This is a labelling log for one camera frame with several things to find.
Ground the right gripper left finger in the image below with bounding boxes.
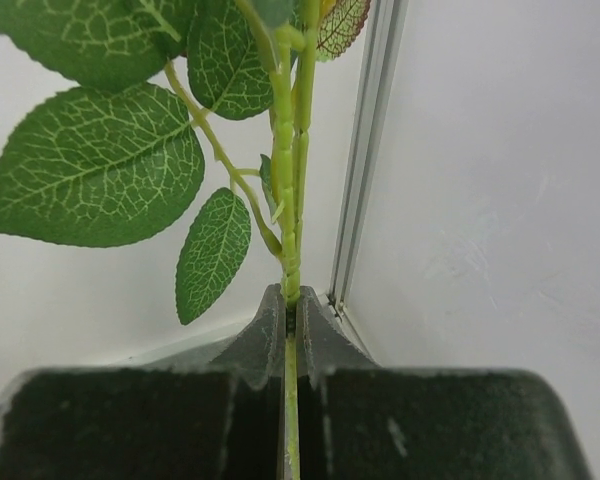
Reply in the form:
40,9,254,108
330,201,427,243
0,284,284,479

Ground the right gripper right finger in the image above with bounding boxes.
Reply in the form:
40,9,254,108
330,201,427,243
296,287,591,479

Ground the peach double rose stem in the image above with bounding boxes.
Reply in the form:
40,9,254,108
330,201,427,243
0,1,370,479

